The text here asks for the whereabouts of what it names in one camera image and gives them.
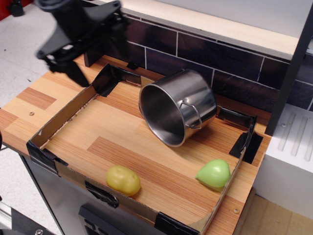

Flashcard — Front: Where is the black control panel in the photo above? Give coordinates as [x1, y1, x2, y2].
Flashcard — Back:
[78, 207, 158, 235]

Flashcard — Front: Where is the stainless steel pot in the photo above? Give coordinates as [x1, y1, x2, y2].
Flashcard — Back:
[138, 69, 217, 147]

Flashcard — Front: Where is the dark shelf side panel right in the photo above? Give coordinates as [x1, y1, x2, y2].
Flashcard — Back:
[265, 6, 313, 136]

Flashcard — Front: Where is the aluminium frame corner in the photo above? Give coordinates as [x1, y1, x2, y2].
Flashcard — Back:
[0, 201, 12, 230]

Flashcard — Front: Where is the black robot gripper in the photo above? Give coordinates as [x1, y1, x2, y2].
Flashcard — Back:
[36, 0, 130, 87]

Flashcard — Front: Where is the dark shelf side panel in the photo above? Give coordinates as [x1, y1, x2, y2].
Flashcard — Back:
[84, 48, 104, 68]
[265, 6, 313, 136]

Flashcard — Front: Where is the green plastic pear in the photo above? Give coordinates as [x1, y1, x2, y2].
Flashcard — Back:
[196, 159, 230, 188]

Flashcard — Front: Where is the white drainboard sink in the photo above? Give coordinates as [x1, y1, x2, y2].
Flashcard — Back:
[253, 104, 313, 218]

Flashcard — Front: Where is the dark shelf side panel left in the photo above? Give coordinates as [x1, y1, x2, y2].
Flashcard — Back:
[84, 48, 104, 68]

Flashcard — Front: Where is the yellow plastic potato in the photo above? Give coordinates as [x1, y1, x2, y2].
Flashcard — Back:
[106, 165, 141, 196]

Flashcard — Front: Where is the light wooden shelf board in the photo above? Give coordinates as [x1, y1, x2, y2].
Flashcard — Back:
[87, 0, 300, 61]

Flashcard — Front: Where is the cardboard fence with black tape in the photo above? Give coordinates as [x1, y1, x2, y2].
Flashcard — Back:
[27, 65, 259, 235]

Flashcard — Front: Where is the red black object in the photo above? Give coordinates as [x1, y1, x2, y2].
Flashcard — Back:
[0, 0, 24, 20]

